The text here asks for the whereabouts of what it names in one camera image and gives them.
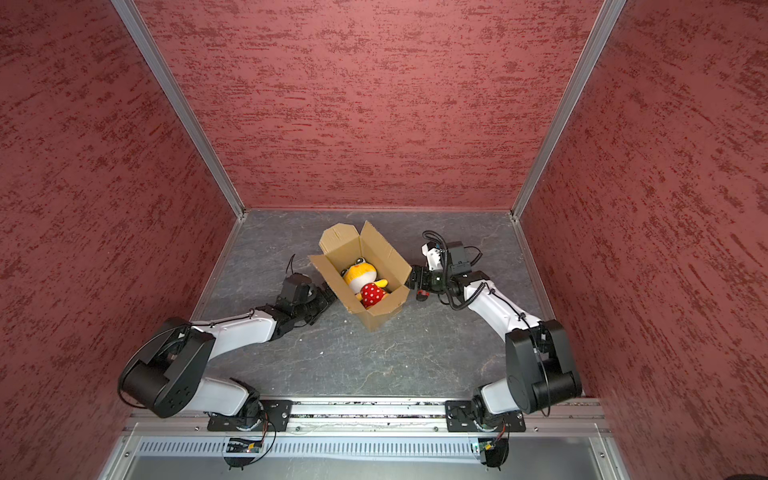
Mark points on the white slotted cable duct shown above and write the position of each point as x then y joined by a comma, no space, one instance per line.
459,449

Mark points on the aluminium front rail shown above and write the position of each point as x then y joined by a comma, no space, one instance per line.
422,416

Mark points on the yellow white object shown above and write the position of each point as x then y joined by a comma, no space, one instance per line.
363,279

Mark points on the right controller board with wires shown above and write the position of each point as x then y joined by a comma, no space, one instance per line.
493,452

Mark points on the aluminium right corner post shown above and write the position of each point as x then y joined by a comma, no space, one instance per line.
604,24

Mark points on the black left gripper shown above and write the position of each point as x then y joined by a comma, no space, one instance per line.
324,301

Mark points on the aluminium corner post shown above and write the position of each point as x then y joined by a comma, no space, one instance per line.
604,24
138,30

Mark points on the aluminium left corner post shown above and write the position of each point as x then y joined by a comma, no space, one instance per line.
138,30

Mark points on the left controller board with wires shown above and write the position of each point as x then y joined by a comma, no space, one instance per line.
243,447

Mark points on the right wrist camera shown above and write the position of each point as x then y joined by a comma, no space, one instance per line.
433,255

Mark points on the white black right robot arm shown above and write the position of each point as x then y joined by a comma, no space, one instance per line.
540,370

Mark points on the brown cardboard express box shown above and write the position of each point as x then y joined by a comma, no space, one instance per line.
341,245

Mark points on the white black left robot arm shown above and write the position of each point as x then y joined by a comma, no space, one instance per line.
167,374

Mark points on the controller board with wires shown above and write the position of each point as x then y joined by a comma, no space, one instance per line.
493,452
243,447

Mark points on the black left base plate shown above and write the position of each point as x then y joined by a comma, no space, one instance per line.
270,415

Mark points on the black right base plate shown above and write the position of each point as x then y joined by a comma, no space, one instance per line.
471,416

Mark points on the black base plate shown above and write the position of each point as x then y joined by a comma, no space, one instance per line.
471,416
270,415

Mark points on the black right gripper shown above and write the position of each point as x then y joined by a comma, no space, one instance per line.
422,281

